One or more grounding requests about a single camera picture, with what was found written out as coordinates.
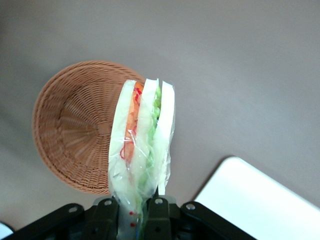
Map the beige rectangular tray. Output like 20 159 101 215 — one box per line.
193 155 320 240

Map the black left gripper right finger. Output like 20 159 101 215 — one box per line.
144 196 259 240

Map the triangle sandwich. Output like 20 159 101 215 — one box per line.
107 77 176 240

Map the round brown wicker basket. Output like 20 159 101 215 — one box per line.
31 59 147 196

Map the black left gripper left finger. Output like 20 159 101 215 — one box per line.
4 196 121 240

